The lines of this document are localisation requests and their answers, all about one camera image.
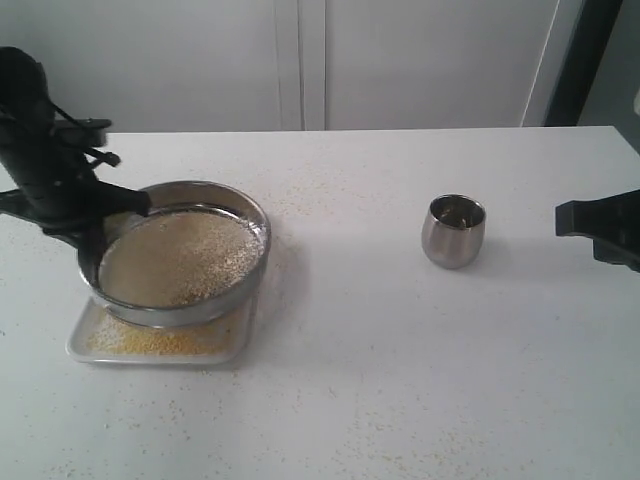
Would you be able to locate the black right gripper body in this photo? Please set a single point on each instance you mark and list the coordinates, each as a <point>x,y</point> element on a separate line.
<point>626,250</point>

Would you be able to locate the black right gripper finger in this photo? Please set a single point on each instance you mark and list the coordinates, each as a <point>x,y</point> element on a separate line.
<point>585,222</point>

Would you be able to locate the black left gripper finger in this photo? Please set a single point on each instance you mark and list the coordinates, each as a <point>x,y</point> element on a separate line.
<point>113,199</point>
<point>88,236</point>

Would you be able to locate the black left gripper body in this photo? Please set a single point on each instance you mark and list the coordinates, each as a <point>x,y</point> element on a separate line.
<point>56,189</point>

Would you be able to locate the pile of beige grains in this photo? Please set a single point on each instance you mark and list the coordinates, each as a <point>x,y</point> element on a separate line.
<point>220,337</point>

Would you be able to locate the round stainless steel sieve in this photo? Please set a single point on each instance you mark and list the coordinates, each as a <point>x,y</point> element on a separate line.
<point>201,197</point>

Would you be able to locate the stainless steel cup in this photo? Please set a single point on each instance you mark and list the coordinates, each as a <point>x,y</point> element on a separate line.
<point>453,231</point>

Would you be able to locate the grey black left arm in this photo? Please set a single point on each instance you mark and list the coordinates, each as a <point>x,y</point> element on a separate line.
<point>347,202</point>

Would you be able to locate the white coarse grains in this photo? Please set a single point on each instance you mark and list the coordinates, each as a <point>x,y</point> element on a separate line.
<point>178,259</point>

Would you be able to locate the white square plastic tray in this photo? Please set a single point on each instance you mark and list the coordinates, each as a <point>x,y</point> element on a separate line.
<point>77,347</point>

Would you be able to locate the white cabinet with doors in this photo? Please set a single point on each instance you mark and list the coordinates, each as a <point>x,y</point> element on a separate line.
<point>166,66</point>

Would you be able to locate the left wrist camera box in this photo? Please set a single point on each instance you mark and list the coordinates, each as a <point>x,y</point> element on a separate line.
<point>82,133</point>

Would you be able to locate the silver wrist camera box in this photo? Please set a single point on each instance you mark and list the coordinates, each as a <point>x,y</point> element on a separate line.
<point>636,104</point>

